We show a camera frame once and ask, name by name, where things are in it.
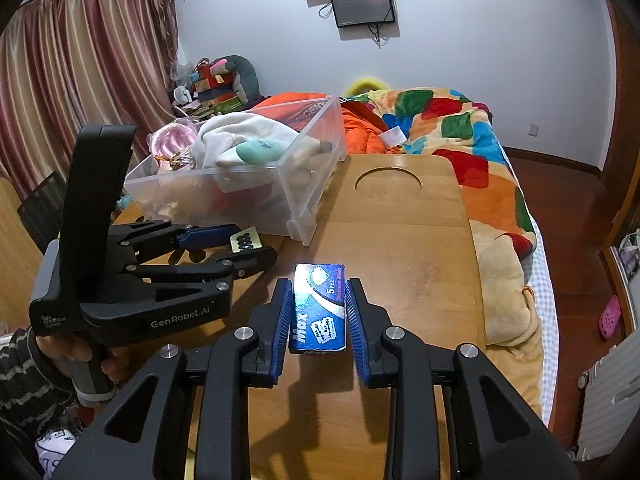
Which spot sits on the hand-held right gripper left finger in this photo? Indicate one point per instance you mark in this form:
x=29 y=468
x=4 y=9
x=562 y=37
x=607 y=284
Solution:
x=285 y=310

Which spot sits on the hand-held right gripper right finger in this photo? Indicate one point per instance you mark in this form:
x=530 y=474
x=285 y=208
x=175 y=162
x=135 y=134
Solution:
x=356 y=310

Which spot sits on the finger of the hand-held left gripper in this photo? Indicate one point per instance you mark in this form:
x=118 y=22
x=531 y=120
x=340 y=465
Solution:
x=210 y=236
x=240 y=262

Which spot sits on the yellow card of hairpins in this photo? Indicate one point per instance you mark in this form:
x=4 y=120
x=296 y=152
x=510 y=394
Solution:
x=245 y=241

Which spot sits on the blue paper box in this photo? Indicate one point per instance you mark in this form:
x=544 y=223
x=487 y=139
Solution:
x=317 y=310

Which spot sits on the clear plastic storage bin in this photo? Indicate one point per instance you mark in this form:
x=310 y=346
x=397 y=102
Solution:
x=300 y=195

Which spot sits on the mint green white bottle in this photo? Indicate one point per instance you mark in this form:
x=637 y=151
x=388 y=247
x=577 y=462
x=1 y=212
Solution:
x=255 y=151

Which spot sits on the white cloth bag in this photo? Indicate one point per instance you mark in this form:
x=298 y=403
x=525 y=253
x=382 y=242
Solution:
x=235 y=130

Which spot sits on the person's left forearm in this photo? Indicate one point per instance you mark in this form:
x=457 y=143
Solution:
x=25 y=380

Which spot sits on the wooden desktop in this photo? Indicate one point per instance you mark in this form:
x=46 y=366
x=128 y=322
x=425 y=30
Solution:
x=400 y=240

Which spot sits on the person's left hand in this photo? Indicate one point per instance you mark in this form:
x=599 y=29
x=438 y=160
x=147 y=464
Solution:
x=60 y=350

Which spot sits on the gold hair clips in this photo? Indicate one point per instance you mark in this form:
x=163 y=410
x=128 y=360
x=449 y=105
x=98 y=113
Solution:
x=175 y=161

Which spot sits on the black chair back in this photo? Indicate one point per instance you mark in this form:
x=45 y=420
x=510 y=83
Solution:
x=42 y=210

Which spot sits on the pile of boxes and toys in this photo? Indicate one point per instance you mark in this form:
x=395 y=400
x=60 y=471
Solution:
x=207 y=87

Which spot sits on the beige plush blanket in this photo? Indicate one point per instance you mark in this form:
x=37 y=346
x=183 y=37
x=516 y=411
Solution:
x=505 y=300

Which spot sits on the grey cushion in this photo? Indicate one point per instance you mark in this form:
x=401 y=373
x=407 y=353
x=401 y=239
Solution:
x=247 y=75

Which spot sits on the orange quilt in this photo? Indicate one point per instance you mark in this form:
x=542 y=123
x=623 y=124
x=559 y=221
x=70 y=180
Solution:
x=365 y=130

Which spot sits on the white checked bed sheet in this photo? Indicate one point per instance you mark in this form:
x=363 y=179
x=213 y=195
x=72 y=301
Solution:
x=547 y=320

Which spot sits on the colourful patchwork blanket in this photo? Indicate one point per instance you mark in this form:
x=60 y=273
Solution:
x=465 y=130

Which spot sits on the striped pink curtain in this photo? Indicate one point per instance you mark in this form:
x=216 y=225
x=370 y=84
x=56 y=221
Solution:
x=75 y=70

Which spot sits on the pink clog shoe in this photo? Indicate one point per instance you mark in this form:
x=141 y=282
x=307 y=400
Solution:
x=610 y=317

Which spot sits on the shoes on wooden shelf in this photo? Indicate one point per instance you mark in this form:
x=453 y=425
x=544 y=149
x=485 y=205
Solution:
x=631 y=255

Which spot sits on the wall socket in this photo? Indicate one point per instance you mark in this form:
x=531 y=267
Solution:
x=533 y=130

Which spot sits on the small wall monitor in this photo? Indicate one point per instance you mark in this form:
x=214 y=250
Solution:
x=362 y=6

